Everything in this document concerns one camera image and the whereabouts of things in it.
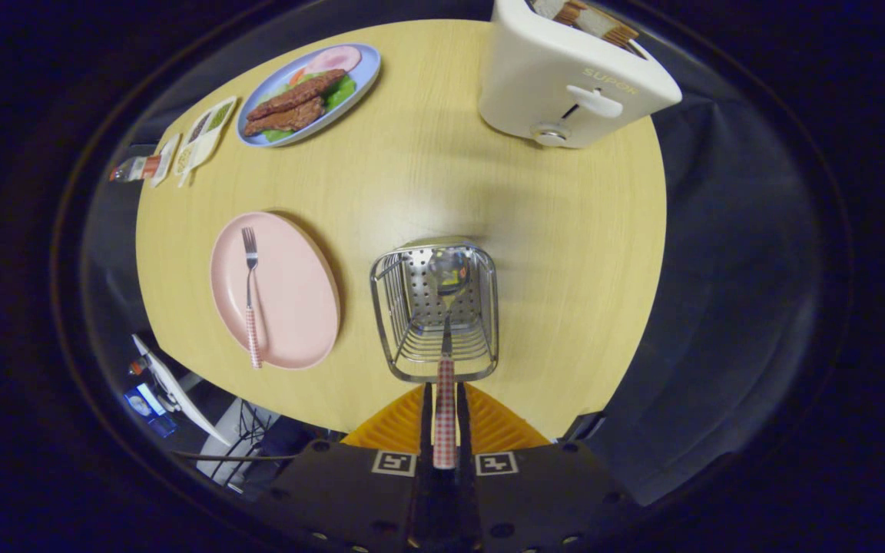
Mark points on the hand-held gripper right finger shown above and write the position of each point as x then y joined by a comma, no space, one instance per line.
462,430

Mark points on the blue lit screen device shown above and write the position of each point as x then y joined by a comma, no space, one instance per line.
149,407

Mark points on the orange vegetable slice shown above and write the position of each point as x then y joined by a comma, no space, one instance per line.
297,77

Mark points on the pink ham slice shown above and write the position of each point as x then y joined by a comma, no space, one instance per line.
339,58

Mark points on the green lettuce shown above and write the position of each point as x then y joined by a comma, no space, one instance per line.
341,92

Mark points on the toast slice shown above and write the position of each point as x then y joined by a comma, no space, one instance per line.
565,11
615,32

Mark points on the pink round plate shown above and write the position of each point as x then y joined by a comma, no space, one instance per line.
296,292

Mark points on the small white square tray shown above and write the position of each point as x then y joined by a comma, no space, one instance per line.
166,161

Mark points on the blue oval plate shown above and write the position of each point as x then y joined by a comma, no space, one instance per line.
366,73

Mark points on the white divided seasoning dish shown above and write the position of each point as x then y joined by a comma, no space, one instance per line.
204,142

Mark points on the brown meat slice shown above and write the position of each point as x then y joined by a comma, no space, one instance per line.
296,94
289,119

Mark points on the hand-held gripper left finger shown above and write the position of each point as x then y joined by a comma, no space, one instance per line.
427,430

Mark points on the black tripod stand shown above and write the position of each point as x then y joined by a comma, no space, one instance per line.
254,430

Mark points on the clear bottle with red label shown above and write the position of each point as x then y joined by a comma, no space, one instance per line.
135,169

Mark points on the white flat device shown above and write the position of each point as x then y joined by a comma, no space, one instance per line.
177,392

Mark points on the white toaster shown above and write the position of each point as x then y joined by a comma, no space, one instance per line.
550,77

